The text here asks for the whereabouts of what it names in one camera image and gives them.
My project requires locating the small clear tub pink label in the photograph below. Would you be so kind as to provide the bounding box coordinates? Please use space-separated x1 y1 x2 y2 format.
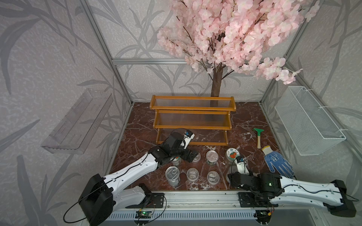
192 153 201 164

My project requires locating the small clear tub red label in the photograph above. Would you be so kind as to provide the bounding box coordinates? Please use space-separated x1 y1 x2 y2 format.
186 168 199 182

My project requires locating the green silver-top tin can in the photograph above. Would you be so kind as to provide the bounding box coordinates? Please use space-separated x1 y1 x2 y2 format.
206 150 219 166

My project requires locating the green white tin can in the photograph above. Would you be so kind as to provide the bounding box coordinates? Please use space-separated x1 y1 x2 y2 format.
165 166 180 187

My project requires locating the clear jar red label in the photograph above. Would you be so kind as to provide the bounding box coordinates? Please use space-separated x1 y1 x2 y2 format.
225 148 240 163

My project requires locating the orange wooden three-tier shelf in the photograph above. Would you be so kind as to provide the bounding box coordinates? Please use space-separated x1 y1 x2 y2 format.
150 95 236 146

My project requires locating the tall jar strawberry lid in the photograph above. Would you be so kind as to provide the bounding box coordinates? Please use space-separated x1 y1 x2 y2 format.
172 157 182 167

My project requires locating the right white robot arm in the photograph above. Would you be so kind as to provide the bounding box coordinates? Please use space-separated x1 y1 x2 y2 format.
227 172 357 218

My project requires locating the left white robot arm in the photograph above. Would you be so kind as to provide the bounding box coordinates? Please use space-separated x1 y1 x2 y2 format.
78 130 198 226

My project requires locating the blue white work glove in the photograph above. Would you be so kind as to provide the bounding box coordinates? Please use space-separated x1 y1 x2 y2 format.
262 146 295 179

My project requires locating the green circuit board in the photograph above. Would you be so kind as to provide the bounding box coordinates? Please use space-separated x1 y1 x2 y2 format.
135 211 154 219

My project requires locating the pink blossom artificial tree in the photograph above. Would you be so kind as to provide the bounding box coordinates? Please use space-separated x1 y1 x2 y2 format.
157 0 320 97

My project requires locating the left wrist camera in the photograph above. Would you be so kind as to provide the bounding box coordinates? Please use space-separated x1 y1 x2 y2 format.
182 130 195 149

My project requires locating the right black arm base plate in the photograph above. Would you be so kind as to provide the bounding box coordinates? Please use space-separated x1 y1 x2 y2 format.
238 192 279 208

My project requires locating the aluminium front rail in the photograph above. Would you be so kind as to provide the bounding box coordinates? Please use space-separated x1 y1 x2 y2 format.
81 190 320 212

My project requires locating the right circuit board with wires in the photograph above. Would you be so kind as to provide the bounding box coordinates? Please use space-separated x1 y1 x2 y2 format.
254 210 273 226

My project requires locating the green scraper wooden handle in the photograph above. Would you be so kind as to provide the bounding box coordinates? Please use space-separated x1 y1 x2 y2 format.
254 128 264 149

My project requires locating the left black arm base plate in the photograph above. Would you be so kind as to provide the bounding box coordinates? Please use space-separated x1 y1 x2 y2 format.
125 193 165 209

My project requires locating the white wire mesh basket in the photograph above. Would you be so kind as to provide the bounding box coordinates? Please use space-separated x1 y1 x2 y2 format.
275 86 346 156

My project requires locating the clear acrylic wall shelf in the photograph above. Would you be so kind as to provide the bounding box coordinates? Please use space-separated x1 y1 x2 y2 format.
41 89 114 154

